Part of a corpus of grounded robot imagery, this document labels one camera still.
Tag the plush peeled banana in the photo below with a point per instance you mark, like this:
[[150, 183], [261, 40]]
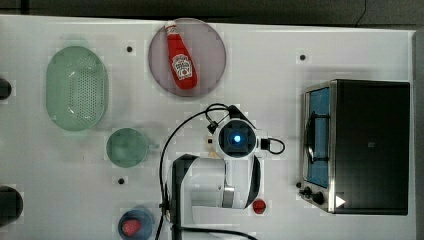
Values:
[[213, 154]]

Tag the green perforated colander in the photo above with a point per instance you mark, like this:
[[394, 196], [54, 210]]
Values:
[[76, 81]]

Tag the purple round plate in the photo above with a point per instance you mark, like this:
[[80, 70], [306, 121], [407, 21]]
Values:
[[207, 50]]

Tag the toy strawberry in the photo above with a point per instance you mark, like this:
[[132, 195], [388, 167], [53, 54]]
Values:
[[259, 206]]

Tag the green mug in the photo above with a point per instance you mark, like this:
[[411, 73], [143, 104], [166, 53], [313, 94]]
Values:
[[128, 147]]

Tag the red toy in bowl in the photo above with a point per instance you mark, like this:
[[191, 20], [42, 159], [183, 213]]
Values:
[[130, 227]]

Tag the red plush ketchup bottle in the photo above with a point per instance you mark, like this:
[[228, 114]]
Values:
[[180, 61]]

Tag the black toaster oven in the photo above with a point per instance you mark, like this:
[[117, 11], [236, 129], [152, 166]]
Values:
[[356, 147]]

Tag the blue bowl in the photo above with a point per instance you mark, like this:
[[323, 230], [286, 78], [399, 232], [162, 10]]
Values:
[[147, 223]]

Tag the black cup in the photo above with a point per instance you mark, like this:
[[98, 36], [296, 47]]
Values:
[[11, 205], [5, 89]]

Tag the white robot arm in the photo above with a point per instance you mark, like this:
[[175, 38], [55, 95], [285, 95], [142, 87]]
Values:
[[231, 179]]

